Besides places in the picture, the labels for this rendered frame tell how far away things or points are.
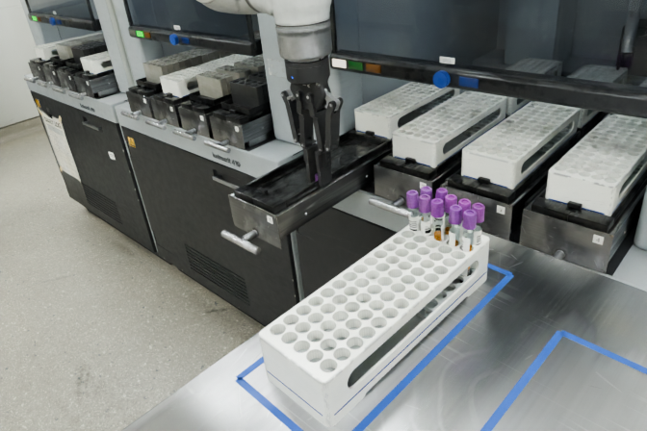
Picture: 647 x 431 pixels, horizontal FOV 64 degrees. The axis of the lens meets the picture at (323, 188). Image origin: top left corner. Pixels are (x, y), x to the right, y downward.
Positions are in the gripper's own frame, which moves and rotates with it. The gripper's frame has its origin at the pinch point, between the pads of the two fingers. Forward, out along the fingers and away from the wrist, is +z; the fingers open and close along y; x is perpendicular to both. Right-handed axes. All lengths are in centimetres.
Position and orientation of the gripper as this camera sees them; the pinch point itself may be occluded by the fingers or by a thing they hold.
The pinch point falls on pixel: (318, 164)
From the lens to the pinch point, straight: 95.9
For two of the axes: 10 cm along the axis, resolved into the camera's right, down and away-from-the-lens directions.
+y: -7.3, -2.6, 6.3
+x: -6.8, 4.0, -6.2
